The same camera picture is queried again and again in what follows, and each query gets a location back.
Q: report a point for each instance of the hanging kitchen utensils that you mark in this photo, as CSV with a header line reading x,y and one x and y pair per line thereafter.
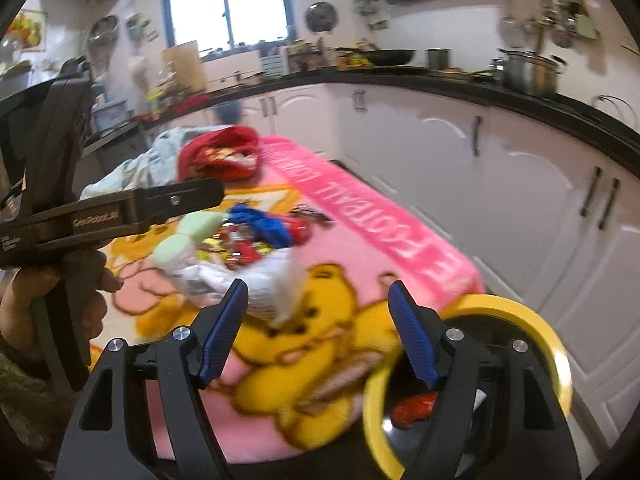
x,y
565,22

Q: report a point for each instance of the dark foil candy wrapper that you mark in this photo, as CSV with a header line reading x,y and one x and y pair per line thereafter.
x,y
311,214

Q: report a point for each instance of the blue glove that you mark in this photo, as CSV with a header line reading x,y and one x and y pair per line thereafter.
x,y
265,228

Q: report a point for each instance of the red fabric bag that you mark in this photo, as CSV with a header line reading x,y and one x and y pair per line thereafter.
x,y
229,154

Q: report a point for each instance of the black wok pan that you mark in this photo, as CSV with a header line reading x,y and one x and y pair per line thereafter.
x,y
385,57

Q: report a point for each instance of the round pot lid on wall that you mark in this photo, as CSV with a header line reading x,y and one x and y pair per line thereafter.
x,y
321,17

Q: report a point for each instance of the wooden cutting board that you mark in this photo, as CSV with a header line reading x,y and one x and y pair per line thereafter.
x,y
185,62

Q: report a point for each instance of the white plastic wrapper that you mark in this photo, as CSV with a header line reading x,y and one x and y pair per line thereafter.
x,y
275,284

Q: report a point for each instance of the blue framed window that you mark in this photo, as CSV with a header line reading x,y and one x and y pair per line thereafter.
x,y
220,27

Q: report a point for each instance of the light blue crumpled cloth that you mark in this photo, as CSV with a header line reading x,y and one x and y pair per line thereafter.
x,y
155,167

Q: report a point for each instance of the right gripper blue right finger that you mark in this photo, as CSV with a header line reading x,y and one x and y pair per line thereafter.
x,y
418,346

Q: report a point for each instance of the steel stock pot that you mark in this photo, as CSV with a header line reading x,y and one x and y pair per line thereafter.
x,y
530,73

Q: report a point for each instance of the red long snack wrapper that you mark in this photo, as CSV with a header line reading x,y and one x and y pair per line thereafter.
x,y
233,248

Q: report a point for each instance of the pink cartoon bear blanket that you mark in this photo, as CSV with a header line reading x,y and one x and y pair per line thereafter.
x,y
291,389

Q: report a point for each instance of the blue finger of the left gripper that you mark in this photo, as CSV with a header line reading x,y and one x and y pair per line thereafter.
x,y
156,205

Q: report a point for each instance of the white kitchen cabinets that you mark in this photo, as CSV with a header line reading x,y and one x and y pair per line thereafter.
x,y
548,220

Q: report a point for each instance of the red sausage stick wrapper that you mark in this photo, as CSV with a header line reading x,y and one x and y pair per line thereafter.
x,y
299,229

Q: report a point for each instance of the pale green sponge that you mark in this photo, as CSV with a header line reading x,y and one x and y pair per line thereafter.
x,y
180,249

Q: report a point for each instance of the left hand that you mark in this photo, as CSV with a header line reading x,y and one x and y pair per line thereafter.
x,y
18,333

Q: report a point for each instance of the grey metal canister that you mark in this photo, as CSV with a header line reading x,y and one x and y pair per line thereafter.
x,y
437,59

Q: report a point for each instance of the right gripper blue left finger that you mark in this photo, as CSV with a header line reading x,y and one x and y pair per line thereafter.
x,y
217,329

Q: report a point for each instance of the black kitchen countertop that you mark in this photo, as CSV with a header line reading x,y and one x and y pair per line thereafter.
x,y
577,119

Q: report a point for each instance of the yellow rimmed black trash bin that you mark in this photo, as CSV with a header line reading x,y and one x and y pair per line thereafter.
x,y
499,409

